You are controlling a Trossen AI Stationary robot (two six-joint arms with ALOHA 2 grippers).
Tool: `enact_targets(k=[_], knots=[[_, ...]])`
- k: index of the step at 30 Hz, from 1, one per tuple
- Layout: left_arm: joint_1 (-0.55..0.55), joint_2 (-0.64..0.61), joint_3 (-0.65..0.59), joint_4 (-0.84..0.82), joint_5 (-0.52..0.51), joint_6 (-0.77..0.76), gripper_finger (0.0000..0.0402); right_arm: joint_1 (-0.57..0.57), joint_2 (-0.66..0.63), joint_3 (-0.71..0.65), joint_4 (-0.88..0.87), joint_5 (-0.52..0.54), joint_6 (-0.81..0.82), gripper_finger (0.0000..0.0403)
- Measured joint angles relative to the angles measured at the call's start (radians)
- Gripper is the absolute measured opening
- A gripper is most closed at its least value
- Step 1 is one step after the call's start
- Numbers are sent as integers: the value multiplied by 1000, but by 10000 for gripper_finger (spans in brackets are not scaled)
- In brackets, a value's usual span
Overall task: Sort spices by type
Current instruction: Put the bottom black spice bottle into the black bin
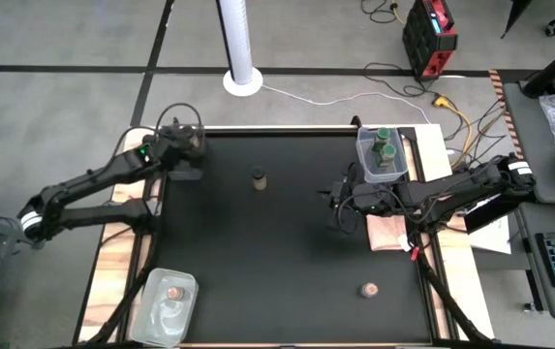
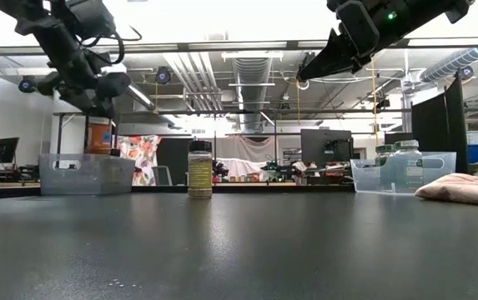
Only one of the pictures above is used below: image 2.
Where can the yellow-green spice jar black lid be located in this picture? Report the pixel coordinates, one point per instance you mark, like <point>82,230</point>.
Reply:
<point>199,175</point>

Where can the black desk monitor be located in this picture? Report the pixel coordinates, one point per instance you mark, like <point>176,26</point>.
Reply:
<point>318,143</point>

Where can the black monitor on arm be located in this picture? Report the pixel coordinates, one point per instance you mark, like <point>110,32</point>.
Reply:
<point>5,150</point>

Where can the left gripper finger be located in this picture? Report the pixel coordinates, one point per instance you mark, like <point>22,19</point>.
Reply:
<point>80,102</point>
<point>106,108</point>

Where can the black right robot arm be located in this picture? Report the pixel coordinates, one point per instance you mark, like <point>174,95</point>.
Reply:
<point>434,14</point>

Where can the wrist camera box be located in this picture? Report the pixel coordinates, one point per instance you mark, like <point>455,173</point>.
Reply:
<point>90,18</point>
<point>357,27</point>

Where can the grey corrugated ceiling duct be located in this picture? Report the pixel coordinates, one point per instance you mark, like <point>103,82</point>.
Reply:
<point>252,75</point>

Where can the silver flexible air duct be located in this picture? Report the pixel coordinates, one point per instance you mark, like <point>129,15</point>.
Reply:
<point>455,62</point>

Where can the black background robot arm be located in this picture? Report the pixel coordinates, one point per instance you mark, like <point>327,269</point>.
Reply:
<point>219,171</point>

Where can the orange spice jar black lid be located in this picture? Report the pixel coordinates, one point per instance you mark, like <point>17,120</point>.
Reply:
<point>99,137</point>

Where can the grey office chair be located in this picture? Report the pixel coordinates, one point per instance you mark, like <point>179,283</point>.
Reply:
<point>161,175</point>

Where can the silver overhead frame beam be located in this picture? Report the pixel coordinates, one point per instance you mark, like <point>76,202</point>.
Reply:
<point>243,45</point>

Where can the pink folded cloth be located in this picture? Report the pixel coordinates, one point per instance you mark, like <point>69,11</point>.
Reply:
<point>464,189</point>

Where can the black table mat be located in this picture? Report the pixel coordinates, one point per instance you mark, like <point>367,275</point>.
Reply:
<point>238,250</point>

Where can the floral cloth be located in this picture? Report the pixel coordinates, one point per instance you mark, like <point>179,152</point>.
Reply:
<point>140,154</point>

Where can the smoky grey plastic bin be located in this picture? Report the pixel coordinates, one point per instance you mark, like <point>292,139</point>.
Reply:
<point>84,177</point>

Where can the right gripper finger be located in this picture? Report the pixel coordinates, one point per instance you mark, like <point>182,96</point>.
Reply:
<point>363,63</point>
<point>330,60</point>

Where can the black round ceiling camera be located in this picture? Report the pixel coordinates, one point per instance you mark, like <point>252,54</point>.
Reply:
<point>466,71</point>
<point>27,84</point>
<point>162,75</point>

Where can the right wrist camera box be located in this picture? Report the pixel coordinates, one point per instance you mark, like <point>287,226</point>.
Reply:
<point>357,27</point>

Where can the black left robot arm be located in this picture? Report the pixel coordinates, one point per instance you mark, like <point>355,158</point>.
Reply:
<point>55,41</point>

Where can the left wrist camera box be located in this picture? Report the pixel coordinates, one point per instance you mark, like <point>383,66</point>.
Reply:
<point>90,18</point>

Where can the black partition panel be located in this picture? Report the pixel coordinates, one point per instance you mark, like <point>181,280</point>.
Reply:
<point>439,133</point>

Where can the green lid spice jar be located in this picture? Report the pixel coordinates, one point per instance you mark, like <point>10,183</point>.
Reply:
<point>384,156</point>
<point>407,164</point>

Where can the grey hanging sheet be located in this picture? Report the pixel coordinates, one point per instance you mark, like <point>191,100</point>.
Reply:
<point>245,146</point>

